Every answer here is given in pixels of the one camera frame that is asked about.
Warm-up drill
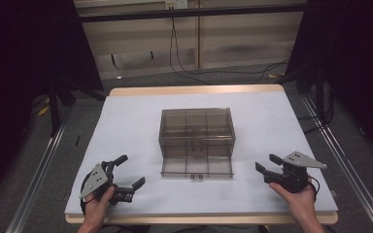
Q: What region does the black curtain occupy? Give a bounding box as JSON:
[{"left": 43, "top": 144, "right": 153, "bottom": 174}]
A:
[
  {"left": 0, "top": 0, "right": 105, "bottom": 209},
  {"left": 284, "top": 0, "right": 373, "bottom": 164}
]

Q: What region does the black horizontal bar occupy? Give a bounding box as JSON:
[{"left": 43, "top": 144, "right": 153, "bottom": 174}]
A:
[{"left": 77, "top": 3, "right": 309, "bottom": 23}]

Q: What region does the right hand-held gripper black cable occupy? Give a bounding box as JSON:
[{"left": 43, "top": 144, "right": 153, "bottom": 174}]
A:
[{"left": 306, "top": 176, "right": 322, "bottom": 199}]

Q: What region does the wooden table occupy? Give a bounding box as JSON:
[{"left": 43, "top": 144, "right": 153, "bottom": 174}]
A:
[{"left": 63, "top": 83, "right": 340, "bottom": 225}]

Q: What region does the black metal stand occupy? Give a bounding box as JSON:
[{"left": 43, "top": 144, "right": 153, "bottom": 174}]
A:
[{"left": 48, "top": 81, "right": 62, "bottom": 138}]

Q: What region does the black hanging wall cable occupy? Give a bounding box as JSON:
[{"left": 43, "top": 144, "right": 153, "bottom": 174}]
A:
[{"left": 168, "top": 17, "right": 212, "bottom": 85}]

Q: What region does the person's left hand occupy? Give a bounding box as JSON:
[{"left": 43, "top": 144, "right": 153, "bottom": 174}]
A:
[{"left": 83, "top": 185, "right": 117, "bottom": 227}]

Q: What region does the bundle of black cables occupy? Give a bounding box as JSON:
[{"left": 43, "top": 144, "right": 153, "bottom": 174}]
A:
[{"left": 297, "top": 96, "right": 336, "bottom": 135}]

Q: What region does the white wall power outlet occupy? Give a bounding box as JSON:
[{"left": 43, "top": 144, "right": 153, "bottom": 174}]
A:
[{"left": 164, "top": 0, "right": 188, "bottom": 11}]

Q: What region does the person's right hand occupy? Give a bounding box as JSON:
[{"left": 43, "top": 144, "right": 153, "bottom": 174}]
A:
[{"left": 268, "top": 182, "right": 318, "bottom": 222}]

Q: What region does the black floor cable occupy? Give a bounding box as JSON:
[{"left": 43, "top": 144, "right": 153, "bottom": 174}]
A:
[{"left": 187, "top": 57, "right": 291, "bottom": 85}]

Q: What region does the hand-held gripper black cable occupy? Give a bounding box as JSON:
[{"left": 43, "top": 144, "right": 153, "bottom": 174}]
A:
[
  {"left": 80, "top": 171, "right": 97, "bottom": 216},
  {"left": 306, "top": 176, "right": 322, "bottom": 199}
]

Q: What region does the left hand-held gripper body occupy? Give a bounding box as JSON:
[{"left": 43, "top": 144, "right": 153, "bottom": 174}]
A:
[{"left": 79, "top": 159, "right": 135, "bottom": 207}]

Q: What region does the metal floor rail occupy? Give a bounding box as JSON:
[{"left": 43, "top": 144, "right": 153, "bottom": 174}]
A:
[
  {"left": 300, "top": 94, "right": 373, "bottom": 233},
  {"left": 5, "top": 109, "right": 74, "bottom": 233}
]

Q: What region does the brown transparent plastic drawer cabinet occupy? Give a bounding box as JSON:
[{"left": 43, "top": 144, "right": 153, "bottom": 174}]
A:
[{"left": 157, "top": 107, "right": 237, "bottom": 160}]

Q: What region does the brown transparent plastic drawer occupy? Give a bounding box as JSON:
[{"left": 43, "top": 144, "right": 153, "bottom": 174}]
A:
[{"left": 160, "top": 156, "right": 235, "bottom": 180}]

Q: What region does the white table mat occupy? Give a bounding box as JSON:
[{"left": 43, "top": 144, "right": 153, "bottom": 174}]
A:
[{"left": 63, "top": 90, "right": 339, "bottom": 216}]

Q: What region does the left hand-held gripper black cable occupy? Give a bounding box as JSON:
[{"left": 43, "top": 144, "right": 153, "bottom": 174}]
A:
[{"left": 80, "top": 171, "right": 97, "bottom": 216}]

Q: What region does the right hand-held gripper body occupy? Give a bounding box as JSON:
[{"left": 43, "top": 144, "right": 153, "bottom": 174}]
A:
[{"left": 263, "top": 150, "right": 328, "bottom": 194}]

